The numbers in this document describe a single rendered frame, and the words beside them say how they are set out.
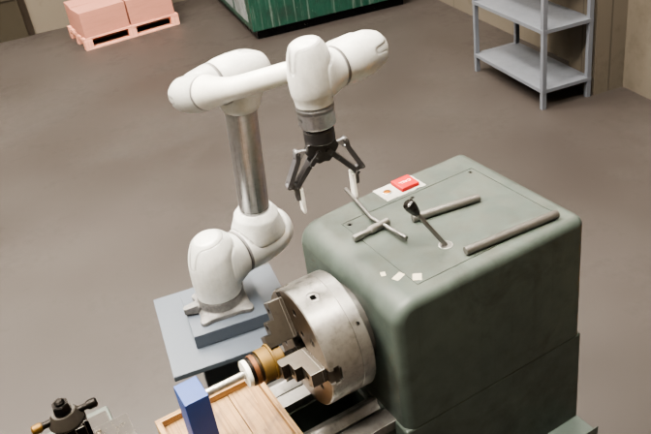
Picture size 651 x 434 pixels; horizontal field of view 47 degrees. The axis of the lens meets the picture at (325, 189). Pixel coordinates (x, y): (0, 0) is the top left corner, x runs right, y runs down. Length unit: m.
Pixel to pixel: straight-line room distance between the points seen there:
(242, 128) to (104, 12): 6.26
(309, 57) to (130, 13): 6.96
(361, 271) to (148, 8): 6.98
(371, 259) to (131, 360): 2.09
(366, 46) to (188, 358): 1.22
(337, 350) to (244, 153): 0.80
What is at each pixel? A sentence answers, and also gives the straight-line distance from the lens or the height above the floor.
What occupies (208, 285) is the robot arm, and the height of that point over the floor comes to 0.94.
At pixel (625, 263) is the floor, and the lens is 4.01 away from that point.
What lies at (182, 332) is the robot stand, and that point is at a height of 0.75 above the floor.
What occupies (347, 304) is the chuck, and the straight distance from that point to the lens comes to 1.82.
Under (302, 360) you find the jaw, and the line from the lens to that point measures 1.85.
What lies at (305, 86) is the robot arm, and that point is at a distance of 1.68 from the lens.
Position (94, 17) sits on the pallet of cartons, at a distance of 8.46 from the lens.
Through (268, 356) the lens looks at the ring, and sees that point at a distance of 1.87.
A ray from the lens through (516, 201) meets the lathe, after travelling 2.07.
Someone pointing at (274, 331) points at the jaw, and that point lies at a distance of 1.89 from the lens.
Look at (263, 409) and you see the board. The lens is 2.07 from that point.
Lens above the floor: 2.34
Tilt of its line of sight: 30 degrees down
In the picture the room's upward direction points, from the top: 9 degrees counter-clockwise
